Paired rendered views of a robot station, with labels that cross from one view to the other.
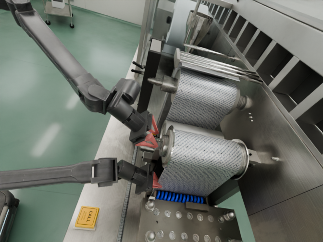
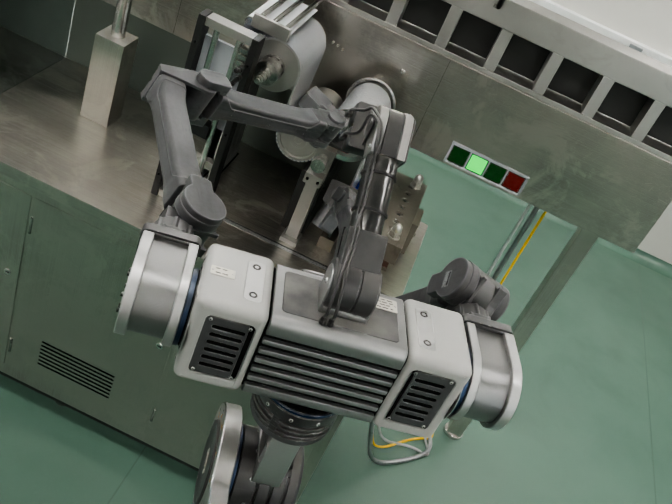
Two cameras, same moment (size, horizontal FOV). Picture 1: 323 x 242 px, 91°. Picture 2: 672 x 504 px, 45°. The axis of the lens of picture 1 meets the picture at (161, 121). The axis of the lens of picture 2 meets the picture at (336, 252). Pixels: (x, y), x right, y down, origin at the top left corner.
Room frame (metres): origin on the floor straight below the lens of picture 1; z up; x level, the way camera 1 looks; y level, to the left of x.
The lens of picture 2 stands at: (-0.22, 1.80, 2.23)
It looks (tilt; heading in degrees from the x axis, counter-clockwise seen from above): 35 degrees down; 284
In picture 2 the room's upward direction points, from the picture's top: 25 degrees clockwise
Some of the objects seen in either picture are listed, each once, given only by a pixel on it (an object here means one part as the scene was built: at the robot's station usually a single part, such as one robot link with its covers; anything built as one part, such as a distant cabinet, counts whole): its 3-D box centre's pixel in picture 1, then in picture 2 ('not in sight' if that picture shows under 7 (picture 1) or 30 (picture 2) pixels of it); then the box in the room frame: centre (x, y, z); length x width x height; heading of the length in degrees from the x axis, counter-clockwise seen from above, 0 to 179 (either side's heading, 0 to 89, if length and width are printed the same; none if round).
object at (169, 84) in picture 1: (168, 84); (269, 69); (0.58, 0.02, 1.34); 0.06 x 0.06 x 0.06; 12
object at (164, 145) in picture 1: (164, 145); not in sight; (0.34, -0.04, 1.25); 0.07 x 0.02 x 0.07; 12
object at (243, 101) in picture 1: (236, 101); not in sight; (0.65, -0.28, 1.34); 0.07 x 0.07 x 0.07; 12
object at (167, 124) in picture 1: (190, 139); (312, 122); (0.49, -0.15, 1.18); 0.26 x 0.12 x 0.12; 102
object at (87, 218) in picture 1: (87, 216); not in sight; (0.14, 0.14, 0.91); 0.07 x 0.07 x 0.02; 12
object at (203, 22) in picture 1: (199, 20); not in sight; (1.07, -0.01, 1.50); 0.14 x 0.14 x 0.06
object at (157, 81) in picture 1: (155, 81); (261, 77); (0.57, 0.08, 1.34); 0.06 x 0.03 x 0.03; 102
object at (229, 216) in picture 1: (230, 214); not in sight; (0.28, -0.39, 1.05); 0.04 x 0.04 x 0.04
